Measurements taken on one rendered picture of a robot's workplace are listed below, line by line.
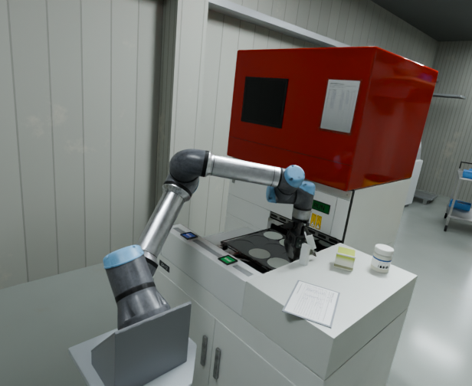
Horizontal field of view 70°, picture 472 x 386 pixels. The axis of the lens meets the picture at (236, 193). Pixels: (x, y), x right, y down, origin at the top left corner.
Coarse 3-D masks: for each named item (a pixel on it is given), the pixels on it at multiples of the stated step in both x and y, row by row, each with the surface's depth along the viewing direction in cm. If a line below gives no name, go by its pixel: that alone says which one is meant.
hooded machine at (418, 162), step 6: (420, 144) 565; (420, 150) 573; (420, 156) 580; (420, 162) 579; (414, 168) 569; (420, 168) 586; (414, 174) 575; (414, 180) 583; (414, 186) 591; (408, 192) 583; (414, 192) 599; (408, 198) 591; (408, 204) 608
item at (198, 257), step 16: (176, 224) 159; (176, 240) 147; (192, 240) 145; (176, 256) 148; (192, 256) 139; (208, 256) 132; (192, 272) 140; (208, 272) 132; (224, 272) 125; (240, 272) 122; (256, 272) 124; (208, 288) 133; (224, 288) 126; (240, 288) 119; (240, 304) 120
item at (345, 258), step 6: (336, 252) 131; (342, 252) 131; (348, 252) 132; (354, 252) 133; (336, 258) 131; (342, 258) 131; (348, 258) 130; (354, 258) 129; (336, 264) 132; (342, 264) 131; (348, 264) 130; (348, 270) 131
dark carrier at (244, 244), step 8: (264, 232) 178; (232, 240) 163; (240, 240) 164; (248, 240) 165; (256, 240) 166; (264, 240) 167; (272, 240) 168; (240, 248) 155; (248, 248) 157; (264, 248) 158; (272, 248) 159; (280, 248) 160; (272, 256) 151; (280, 256) 152; (264, 264) 143
